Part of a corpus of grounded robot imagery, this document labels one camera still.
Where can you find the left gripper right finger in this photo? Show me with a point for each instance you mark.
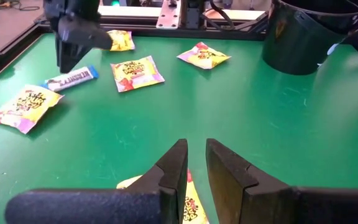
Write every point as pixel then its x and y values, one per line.
pixel 275 205

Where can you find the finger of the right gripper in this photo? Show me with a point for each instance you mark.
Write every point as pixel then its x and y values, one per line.
pixel 85 34
pixel 68 57

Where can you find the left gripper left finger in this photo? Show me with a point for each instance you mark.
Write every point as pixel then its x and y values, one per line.
pixel 120 205

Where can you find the white blue Hershey's candy bar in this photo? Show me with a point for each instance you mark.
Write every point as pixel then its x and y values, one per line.
pixel 71 77

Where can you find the yellow Sour Patch candy packet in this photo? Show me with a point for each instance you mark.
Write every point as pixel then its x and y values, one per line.
pixel 204 56
pixel 123 41
pixel 25 107
pixel 194 205
pixel 137 73

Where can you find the black plastic bucket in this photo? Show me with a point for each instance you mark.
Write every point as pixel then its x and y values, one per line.
pixel 297 46

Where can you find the green table mat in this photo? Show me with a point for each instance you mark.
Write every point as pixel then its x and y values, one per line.
pixel 228 109

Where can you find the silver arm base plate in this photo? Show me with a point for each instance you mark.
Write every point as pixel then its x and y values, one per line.
pixel 168 14

